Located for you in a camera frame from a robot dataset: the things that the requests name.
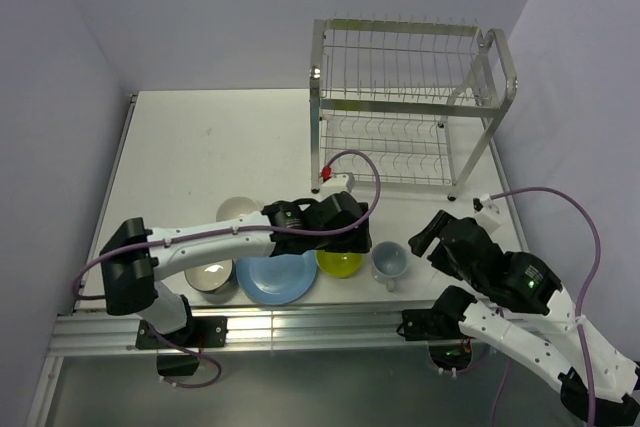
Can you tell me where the lime green bowl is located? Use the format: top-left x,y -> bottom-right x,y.
315,251 -> 363,278

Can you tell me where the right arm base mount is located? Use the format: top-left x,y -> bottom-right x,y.
396,309 -> 473,371

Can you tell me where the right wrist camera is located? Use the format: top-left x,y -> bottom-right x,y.
473,194 -> 502,234

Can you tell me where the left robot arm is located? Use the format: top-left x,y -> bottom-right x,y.
100,191 -> 372,346

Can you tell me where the pale blue mug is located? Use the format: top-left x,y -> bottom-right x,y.
371,241 -> 409,292

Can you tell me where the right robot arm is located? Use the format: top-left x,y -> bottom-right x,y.
405,210 -> 639,426

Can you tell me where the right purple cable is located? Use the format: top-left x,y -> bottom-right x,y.
487,186 -> 601,427

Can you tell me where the blue plate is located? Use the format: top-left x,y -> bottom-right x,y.
235,251 -> 317,306

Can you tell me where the steel two-tier dish rack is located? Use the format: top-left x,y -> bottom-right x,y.
308,18 -> 518,201

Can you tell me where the aluminium mounting rail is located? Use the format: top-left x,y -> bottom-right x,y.
47,296 -> 572,359

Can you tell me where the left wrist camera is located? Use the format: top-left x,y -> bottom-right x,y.
319,166 -> 355,197

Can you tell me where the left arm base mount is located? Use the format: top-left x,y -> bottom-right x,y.
135,316 -> 228,386

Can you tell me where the white ceramic bowl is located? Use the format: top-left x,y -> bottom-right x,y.
216,196 -> 264,222

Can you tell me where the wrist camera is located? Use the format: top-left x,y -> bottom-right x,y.
319,166 -> 355,197
473,194 -> 502,234

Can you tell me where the grey-rimmed white bowl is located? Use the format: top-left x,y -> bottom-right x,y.
184,260 -> 234,293

